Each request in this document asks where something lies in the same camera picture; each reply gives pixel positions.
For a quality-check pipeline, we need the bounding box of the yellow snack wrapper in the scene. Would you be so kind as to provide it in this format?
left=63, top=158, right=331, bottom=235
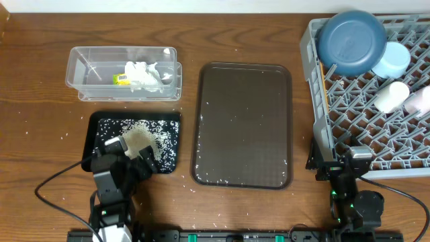
left=113, top=73, right=131, bottom=85

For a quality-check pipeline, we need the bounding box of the black plastic tray bin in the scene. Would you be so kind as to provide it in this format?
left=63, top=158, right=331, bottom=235
left=83, top=110, right=180, bottom=158

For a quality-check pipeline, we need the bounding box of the dark blue plate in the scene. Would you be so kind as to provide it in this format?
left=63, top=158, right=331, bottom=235
left=316, top=10, right=387, bottom=77

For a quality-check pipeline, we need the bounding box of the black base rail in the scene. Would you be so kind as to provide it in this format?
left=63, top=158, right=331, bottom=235
left=66, top=230, right=404, bottom=242

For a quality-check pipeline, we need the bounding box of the wooden chopstick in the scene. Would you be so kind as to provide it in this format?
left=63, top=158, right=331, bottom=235
left=319, top=61, right=330, bottom=113

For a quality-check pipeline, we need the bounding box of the pile of white rice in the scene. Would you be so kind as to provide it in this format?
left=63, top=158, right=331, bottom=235
left=93, top=118, right=180, bottom=173

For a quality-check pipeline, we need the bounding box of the grey dishwasher rack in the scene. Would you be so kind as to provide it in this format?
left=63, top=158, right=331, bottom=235
left=300, top=18, right=429, bottom=179

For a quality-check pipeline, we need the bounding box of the pink plastic cup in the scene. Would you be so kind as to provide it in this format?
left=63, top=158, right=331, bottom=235
left=404, top=86, right=430, bottom=118

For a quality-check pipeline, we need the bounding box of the clear plastic waste bin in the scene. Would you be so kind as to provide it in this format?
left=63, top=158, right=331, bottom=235
left=65, top=46, right=182, bottom=102

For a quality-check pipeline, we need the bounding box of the light blue bowl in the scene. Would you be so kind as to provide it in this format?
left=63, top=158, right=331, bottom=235
left=372, top=42, right=411, bottom=79

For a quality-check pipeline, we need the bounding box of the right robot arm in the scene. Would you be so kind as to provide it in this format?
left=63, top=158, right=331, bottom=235
left=305, top=139, right=384, bottom=241

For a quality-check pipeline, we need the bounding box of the white tissue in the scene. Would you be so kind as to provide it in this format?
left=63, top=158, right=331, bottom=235
left=124, top=61, right=163, bottom=92

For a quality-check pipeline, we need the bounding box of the dark brown serving tray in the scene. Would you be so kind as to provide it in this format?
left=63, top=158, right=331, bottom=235
left=191, top=63, right=293, bottom=190

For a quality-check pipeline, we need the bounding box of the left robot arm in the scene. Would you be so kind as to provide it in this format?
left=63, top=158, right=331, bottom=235
left=89, top=136, right=158, bottom=241

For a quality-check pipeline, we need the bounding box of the white plastic cup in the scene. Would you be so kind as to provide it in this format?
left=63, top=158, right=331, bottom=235
left=374, top=81, right=410, bottom=114

